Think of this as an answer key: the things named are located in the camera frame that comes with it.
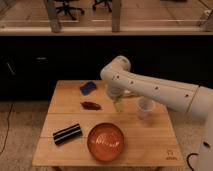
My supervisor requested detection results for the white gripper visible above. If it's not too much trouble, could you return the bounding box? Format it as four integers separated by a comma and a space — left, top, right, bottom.
106, 85, 124, 113

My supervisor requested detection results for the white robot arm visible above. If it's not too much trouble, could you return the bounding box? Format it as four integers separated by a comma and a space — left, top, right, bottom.
100, 56, 213, 171

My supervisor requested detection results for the blue sponge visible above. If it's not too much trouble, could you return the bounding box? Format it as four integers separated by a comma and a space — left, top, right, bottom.
80, 81, 97, 95

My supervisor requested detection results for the orange red bowl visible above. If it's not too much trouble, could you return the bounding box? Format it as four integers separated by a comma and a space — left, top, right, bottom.
87, 123, 125, 162

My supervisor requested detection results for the wooden table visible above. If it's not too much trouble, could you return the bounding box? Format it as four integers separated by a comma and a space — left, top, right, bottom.
33, 80, 183, 167

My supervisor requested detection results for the black office chair right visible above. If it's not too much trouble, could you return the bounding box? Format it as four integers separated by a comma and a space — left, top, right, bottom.
91, 0, 113, 14

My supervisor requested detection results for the black office chair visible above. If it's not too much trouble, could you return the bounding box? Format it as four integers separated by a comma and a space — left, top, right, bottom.
54, 0, 85, 20
91, 0, 113, 14

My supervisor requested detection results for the black office chair left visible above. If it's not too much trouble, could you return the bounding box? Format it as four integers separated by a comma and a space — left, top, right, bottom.
54, 0, 85, 20

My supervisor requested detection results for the black cable right floor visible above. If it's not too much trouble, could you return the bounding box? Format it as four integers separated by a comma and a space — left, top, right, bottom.
186, 152, 201, 171

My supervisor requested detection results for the black cable floor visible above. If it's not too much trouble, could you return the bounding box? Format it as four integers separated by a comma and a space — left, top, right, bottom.
186, 152, 201, 171
0, 99, 15, 158

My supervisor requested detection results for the grey metal post middle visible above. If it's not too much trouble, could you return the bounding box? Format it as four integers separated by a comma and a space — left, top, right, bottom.
112, 0, 121, 32

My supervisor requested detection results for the grey metal post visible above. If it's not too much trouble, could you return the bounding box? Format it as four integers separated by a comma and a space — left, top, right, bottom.
44, 0, 61, 33
112, 0, 121, 32

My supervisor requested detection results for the black cable left floor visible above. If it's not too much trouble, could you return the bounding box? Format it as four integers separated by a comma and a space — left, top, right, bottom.
0, 99, 15, 158

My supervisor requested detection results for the grey metal post left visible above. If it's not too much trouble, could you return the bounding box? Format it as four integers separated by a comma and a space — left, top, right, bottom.
44, 0, 61, 33

